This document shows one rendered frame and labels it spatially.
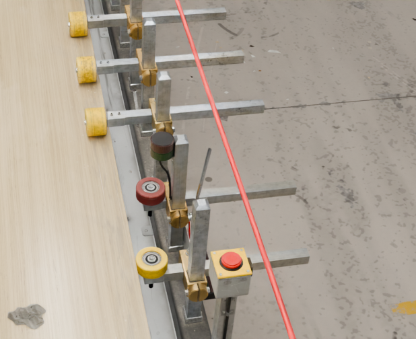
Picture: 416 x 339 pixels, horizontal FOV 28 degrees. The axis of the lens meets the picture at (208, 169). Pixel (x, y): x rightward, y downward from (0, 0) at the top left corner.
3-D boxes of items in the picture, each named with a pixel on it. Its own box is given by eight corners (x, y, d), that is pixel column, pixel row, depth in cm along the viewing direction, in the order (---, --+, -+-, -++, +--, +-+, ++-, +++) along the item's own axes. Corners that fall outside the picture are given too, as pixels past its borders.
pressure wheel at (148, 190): (161, 203, 239) (162, 173, 231) (166, 223, 233) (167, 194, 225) (133, 206, 237) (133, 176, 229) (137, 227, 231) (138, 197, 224)
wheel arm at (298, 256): (304, 256, 225) (306, 245, 222) (307, 266, 222) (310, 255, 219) (142, 276, 216) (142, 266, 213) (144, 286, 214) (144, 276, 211)
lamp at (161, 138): (169, 190, 228) (172, 130, 214) (173, 205, 224) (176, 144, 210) (148, 193, 227) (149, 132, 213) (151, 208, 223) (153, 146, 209)
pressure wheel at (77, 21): (85, 7, 273) (87, 29, 271) (84, 17, 281) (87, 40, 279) (66, 7, 272) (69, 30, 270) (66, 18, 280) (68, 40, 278)
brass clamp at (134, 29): (141, 16, 285) (141, 3, 281) (147, 39, 275) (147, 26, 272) (122, 17, 284) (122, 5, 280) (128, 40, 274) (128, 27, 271)
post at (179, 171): (178, 256, 246) (186, 132, 214) (180, 265, 244) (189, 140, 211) (166, 257, 246) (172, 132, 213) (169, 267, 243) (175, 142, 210)
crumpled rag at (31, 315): (50, 307, 197) (50, 300, 195) (41, 330, 192) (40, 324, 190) (14, 300, 198) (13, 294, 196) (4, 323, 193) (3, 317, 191)
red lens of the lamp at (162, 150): (171, 136, 215) (171, 130, 214) (176, 152, 211) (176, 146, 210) (148, 138, 214) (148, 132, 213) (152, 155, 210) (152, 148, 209)
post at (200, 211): (196, 321, 228) (207, 196, 195) (198, 331, 225) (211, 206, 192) (183, 323, 227) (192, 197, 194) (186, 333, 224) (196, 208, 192)
